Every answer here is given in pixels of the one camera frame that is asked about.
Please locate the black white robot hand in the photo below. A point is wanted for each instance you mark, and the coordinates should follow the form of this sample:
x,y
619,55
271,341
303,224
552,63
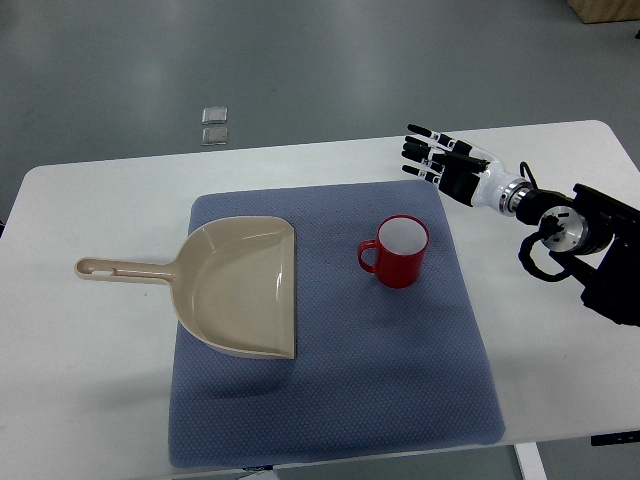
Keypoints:
x,y
460,170

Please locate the red mug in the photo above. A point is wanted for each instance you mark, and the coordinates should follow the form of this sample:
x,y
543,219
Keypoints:
x,y
396,254

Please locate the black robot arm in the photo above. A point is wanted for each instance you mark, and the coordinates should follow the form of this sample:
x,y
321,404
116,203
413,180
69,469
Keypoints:
x,y
591,237

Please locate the beige plastic dustpan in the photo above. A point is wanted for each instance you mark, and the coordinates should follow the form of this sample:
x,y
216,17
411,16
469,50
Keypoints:
x,y
232,285

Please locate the wooden box corner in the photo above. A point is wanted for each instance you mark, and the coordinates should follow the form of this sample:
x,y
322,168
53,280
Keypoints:
x,y
605,11

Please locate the blue textured mat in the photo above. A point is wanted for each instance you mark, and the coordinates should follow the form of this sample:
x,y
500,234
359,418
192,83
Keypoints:
x,y
377,370

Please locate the lower metal floor plate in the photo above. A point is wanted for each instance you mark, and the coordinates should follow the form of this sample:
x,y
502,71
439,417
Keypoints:
x,y
215,136

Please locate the metal floor plate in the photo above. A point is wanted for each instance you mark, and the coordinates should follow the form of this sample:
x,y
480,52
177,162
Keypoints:
x,y
215,136
214,115

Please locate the upper metal floor plate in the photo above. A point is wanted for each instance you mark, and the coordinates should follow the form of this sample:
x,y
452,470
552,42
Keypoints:
x,y
214,115

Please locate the white table leg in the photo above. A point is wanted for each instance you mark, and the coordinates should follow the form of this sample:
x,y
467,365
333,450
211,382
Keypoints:
x,y
529,461

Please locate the black table control panel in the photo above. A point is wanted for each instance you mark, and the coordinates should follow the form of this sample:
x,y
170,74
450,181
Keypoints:
x,y
615,439

